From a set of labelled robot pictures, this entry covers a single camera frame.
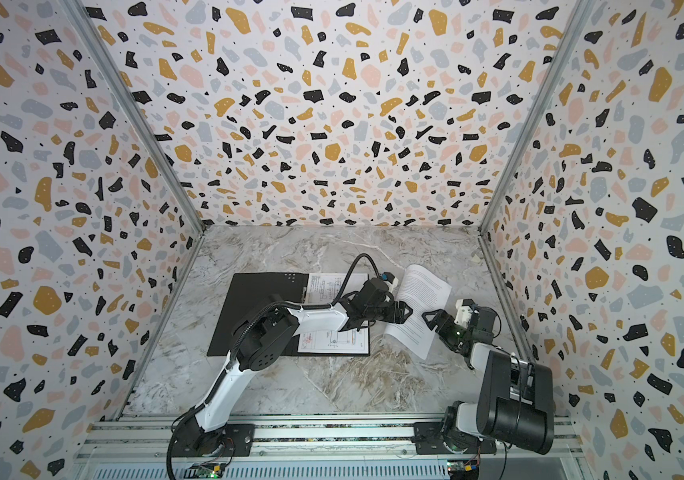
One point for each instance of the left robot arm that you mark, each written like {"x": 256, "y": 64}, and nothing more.
{"x": 262, "y": 336}

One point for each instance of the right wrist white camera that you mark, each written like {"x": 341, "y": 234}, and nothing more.
{"x": 465, "y": 311}

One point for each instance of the aluminium corner post right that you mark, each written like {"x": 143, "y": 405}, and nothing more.
{"x": 574, "y": 27}

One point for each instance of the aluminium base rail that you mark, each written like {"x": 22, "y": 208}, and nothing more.
{"x": 323, "y": 446}

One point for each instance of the text page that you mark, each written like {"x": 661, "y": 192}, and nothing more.
{"x": 422, "y": 291}

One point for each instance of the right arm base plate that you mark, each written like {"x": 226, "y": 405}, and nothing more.
{"x": 434, "y": 438}

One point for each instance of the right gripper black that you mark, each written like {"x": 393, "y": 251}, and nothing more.
{"x": 446, "y": 324}

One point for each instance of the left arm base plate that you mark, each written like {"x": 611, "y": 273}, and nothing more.
{"x": 222, "y": 441}

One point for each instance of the aluminium corner post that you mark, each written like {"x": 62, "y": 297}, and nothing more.
{"x": 574, "y": 27}
{"x": 78, "y": 16}

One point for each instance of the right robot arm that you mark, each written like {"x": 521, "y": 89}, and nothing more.
{"x": 515, "y": 404}

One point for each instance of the technical drawing sheet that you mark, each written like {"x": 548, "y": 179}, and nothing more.
{"x": 320, "y": 332}

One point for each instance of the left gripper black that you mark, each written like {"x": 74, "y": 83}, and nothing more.
{"x": 399, "y": 312}

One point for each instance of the aluminium corner post left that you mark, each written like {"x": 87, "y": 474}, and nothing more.
{"x": 78, "y": 16}

